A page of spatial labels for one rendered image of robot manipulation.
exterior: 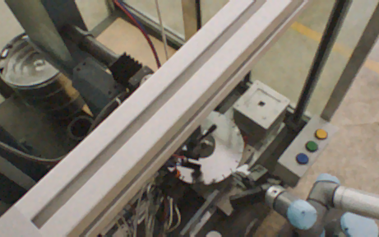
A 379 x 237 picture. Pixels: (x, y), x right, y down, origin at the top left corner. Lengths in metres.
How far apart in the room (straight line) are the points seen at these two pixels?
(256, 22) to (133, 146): 0.15
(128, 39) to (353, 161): 1.61
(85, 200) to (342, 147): 2.45
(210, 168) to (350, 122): 1.51
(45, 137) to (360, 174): 1.88
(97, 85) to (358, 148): 2.03
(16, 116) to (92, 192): 1.78
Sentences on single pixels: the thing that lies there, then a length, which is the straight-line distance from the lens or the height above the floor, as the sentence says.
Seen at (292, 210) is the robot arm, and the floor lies 1.21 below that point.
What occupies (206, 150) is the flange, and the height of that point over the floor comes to 0.96.
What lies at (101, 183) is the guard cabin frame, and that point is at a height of 2.05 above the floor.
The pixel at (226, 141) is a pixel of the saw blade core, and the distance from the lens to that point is 1.49.
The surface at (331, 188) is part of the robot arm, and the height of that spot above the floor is 1.14.
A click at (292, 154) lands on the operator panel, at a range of 1.55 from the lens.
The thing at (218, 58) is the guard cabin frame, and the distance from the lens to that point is 0.31.
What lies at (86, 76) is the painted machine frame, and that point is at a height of 1.52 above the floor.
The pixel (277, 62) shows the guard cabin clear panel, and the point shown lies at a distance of 1.60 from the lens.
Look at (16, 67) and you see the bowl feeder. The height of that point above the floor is 1.05.
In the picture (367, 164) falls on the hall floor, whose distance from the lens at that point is 2.65.
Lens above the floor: 2.29
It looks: 61 degrees down
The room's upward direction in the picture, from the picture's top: 9 degrees counter-clockwise
